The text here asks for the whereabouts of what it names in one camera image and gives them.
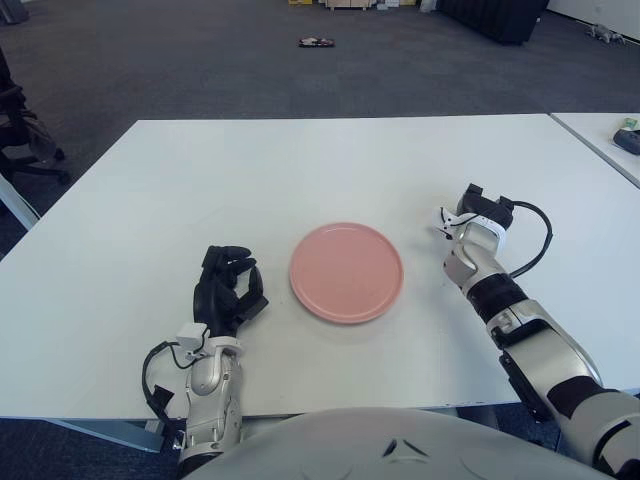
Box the pink round plate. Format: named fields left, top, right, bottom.
left=289, top=221, right=405, bottom=326

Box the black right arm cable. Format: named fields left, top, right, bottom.
left=504, top=200, right=554, bottom=277

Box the black office chair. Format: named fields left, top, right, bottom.
left=0, top=47, right=71, bottom=186

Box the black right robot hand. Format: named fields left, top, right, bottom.
left=452, top=183, right=515, bottom=232

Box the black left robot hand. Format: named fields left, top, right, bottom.
left=192, top=244, right=270, bottom=336

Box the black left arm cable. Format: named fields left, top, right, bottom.
left=141, top=341, right=187, bottom=436

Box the grey robot torso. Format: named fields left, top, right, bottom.
left=179, top=407, right=621, bottom=480

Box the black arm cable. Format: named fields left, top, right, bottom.
left=504, top=200, right=554, bottom=277
left=141, top=341, right=187, bottom=436

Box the dark grey handheld controller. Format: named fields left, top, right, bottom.
left=612, top=128, right=640, bottom=154

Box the grey quadruped robot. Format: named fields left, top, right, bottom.
left=585, top=23, right=624, bottom=44

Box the white table leg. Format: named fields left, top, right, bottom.
left=0, top=172, right=41, bottom=231

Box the black cabinet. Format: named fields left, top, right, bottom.
left=437, top=0, right=544, bottom=47

